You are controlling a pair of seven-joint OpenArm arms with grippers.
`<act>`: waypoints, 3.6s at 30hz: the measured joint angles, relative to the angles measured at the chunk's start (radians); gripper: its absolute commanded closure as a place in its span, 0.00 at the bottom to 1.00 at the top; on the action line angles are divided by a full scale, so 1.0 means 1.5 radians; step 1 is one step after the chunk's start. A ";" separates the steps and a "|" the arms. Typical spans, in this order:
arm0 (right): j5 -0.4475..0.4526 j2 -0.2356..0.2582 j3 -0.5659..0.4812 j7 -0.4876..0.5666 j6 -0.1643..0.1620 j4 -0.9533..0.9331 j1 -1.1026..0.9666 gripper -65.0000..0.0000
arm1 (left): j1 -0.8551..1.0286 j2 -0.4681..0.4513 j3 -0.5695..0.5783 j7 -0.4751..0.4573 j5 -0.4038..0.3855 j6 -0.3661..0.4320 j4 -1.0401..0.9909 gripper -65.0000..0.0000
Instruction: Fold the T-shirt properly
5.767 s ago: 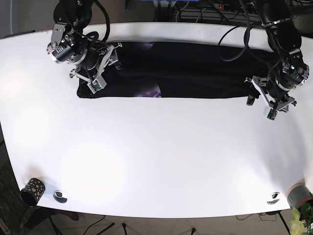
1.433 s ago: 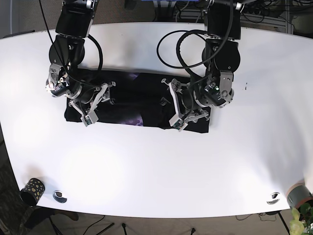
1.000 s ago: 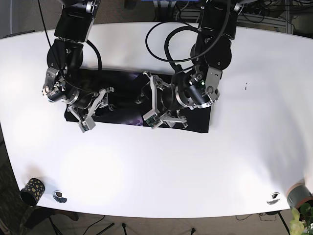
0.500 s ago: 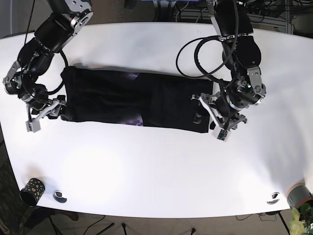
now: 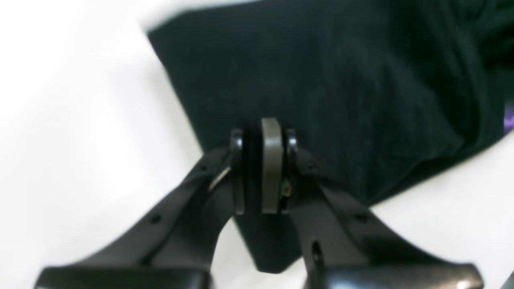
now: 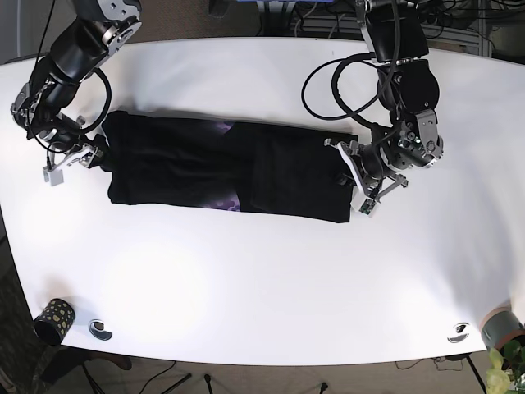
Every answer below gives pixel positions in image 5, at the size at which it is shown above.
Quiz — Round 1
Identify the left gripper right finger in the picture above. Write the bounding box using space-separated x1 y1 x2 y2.
262 118 484 289

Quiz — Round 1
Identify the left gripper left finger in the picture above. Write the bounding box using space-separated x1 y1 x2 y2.
35 128 245 289

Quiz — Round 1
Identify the black flame graphic T-shirt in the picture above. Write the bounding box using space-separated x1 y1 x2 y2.
145 0 514 274

